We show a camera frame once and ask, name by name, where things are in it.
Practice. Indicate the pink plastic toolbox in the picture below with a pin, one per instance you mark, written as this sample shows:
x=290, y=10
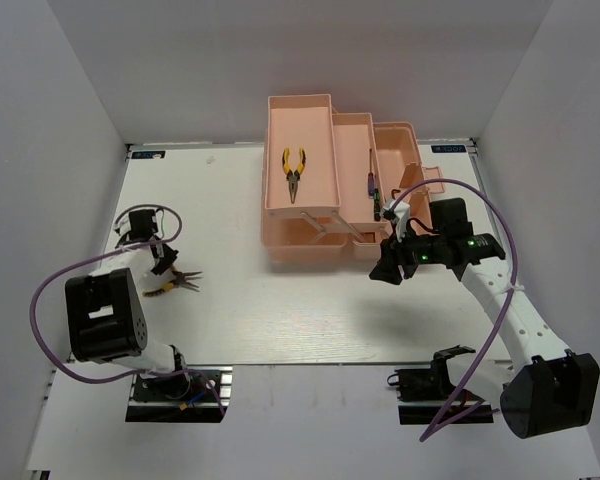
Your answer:
x=332, y=208

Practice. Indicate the left blue table label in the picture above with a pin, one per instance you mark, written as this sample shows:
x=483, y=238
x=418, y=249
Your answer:
x=150, y=154

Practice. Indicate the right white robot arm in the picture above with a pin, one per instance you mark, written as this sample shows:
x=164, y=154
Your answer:
x=547, y=387

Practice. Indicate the yellow side cutter pliers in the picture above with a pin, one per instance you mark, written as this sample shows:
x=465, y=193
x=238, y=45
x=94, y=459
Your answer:
x=182, y=280

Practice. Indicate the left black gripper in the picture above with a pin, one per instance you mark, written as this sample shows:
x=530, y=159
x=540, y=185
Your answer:
x=170, y=255

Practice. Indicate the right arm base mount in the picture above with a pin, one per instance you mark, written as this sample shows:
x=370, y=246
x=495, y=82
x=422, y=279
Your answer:
x=419, y=399

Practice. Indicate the blue table label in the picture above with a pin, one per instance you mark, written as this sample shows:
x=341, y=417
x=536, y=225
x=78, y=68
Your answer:
x=448, y=148
x=150, y=154

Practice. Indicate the right blue table label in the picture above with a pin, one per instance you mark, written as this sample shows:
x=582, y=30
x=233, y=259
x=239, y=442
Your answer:
x=448, y=148

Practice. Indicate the black green screwdriver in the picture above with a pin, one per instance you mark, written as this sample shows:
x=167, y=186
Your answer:
x=377, y=205

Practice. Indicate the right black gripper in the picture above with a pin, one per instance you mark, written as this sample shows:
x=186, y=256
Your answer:
x=387, y=269

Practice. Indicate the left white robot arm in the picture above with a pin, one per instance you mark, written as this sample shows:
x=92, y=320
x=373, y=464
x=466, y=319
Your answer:
x=105, y=316

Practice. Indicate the blue handled screwdriver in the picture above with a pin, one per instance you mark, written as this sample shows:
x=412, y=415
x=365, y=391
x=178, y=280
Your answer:
x=370, y=184

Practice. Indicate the yellow needle-nose pliers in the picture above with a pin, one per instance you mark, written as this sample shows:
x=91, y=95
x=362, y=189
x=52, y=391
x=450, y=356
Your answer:
x=293, y=175

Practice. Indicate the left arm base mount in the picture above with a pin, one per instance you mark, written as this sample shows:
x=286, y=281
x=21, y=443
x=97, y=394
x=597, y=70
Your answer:
x=194, y=398

